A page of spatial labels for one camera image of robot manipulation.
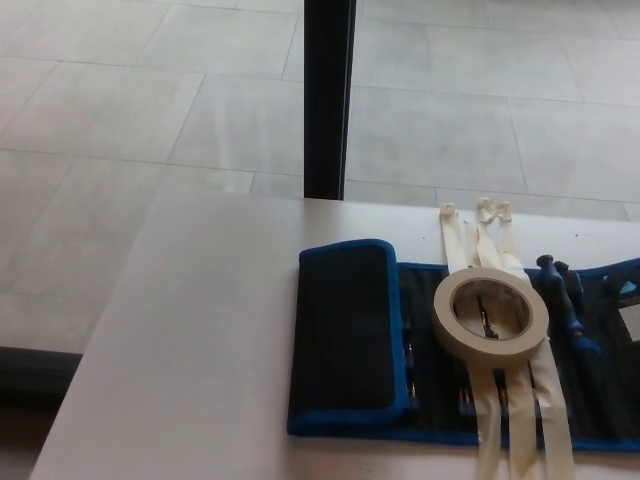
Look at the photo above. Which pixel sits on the black toolkit case blue trim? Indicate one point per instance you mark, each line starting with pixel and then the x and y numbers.
pixel 345 325

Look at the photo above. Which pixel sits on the dark bench beside desk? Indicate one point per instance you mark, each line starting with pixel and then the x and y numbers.
pixel 35 372

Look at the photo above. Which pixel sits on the beige masking tape roll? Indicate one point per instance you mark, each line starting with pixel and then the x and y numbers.
pixel 445 325

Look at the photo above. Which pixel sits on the black and grey tool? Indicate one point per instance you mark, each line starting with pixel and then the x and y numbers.
pixel 570 282

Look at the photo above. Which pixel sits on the grey metal plate tool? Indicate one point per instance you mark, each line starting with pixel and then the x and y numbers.
pixel 630 325

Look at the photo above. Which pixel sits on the black vertical post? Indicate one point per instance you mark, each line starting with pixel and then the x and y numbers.
pixel 327 100

